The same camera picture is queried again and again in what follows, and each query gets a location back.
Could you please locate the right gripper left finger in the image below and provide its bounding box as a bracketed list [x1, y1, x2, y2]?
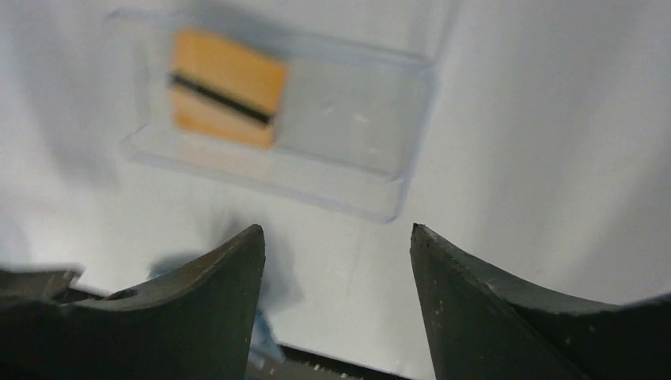
[1, 225, 265, 379]

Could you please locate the blue card holder wallet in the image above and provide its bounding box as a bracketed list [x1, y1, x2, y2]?
[248, 309, 286, 369]

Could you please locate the clear acrylic box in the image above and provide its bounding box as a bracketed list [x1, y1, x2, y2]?
[104, 1, 459, 222]

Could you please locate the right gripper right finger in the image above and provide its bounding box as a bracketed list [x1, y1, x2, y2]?
[410, 224, 670, 379]

